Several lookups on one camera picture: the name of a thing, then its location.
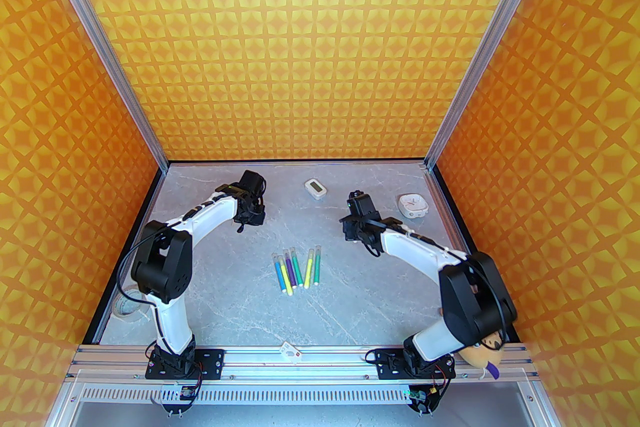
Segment white alarm clock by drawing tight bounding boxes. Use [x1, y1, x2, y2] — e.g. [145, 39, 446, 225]
[397, 193, 430, 219]

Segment clear tape roll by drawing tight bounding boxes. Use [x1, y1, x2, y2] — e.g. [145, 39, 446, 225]
[112, 287, 151, 321]

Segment orange plush toy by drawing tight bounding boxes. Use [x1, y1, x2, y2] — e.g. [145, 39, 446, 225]
[439, 308, 504, 381]

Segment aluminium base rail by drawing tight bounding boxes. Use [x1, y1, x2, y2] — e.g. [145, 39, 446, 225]
[67, 345, 542, 384]

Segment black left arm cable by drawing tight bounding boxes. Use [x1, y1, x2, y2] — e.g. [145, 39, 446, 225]
[119, 220, 266, 340]

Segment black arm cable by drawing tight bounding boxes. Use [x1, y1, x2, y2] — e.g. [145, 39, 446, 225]
[367, 215, 511, 350]
[119, 220, 266, 340]

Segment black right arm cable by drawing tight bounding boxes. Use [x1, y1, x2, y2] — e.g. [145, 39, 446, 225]
[367, 215, 511, 350]

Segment white slotted cable duct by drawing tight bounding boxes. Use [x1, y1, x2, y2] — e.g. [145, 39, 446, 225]
[75, 383, 431, 408]

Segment aluminium frame post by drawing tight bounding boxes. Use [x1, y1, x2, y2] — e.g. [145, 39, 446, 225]
[425, 0, 563, 171]
[27, 0, 169, 171]

